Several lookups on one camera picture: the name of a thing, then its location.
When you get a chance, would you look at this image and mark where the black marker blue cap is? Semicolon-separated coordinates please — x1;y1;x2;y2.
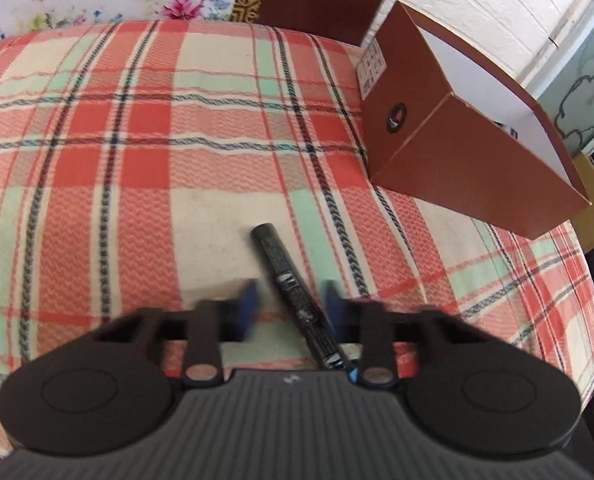
250;223;358;382

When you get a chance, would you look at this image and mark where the tan cardboard box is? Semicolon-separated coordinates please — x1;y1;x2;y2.
572;153;594;254

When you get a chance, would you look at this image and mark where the plaid bed blanket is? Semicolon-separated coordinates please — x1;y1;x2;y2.
0;21;594;460

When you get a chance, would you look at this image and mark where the brown cardboard shoe box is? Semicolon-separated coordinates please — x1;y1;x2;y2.
357;3;590;240

